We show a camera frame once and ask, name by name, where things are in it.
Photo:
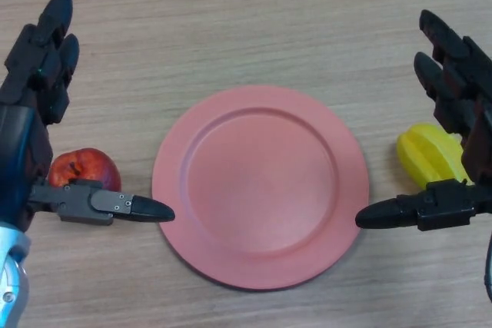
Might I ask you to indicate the red apple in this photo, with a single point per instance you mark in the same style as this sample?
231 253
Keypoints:
88 166

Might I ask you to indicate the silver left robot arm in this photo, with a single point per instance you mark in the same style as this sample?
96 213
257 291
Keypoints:
11 278

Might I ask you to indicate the yellow starfruit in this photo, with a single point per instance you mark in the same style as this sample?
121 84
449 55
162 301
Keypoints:
426 155

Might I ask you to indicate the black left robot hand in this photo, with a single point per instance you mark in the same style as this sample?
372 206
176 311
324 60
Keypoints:
23 140

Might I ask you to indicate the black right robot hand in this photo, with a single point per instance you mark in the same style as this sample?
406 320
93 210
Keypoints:
476 90

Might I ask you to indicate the pink round plate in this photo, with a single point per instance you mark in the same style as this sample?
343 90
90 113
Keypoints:
261 189

